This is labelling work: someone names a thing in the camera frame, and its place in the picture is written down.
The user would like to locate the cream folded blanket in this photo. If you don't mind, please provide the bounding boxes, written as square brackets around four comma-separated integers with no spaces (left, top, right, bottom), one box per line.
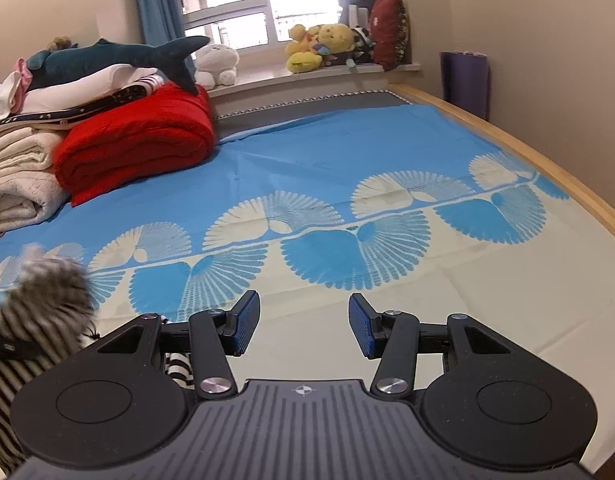
[0,127,68,234]

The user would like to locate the black white striped hoodie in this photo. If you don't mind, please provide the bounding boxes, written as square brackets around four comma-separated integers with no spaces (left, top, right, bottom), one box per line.
[0,244,196,476]

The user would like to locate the folded white navy clothes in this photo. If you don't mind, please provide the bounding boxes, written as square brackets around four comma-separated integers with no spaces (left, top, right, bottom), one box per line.
[0,60,164,125]

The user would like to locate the wooden bed frame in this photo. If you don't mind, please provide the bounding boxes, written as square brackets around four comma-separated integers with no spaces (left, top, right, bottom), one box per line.
[388,84,615,238]

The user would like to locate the blue left curtain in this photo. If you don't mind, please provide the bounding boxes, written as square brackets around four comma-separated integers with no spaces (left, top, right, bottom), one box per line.
[130,0,196,76]

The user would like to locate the white plush toy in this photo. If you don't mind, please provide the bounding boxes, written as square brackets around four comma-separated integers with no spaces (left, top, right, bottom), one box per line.
[194,44,239,90]

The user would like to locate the yellow plush toy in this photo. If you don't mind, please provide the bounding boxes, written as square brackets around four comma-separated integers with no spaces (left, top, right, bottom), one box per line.
[285,23,376,74]

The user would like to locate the grey mattress edge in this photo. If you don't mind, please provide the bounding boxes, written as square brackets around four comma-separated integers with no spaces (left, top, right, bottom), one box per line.
[212,90,409,142]

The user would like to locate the red folded blanket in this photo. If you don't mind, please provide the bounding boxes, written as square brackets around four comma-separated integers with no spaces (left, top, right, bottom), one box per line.
[54,82,216,207]

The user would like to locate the dark red cushion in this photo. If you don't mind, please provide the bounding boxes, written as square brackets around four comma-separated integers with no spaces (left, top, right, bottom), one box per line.
[369,0,409,72]

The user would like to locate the purple rolled mat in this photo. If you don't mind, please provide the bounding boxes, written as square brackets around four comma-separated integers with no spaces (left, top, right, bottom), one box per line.
[440,51,491,120]

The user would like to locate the blue shark plush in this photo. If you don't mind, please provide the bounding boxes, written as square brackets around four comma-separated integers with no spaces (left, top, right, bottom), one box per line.
[26,36,210,96]

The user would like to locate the blue white patterned bedsheet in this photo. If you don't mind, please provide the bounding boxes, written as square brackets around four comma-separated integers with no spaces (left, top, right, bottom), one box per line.
[0,105,615,469]

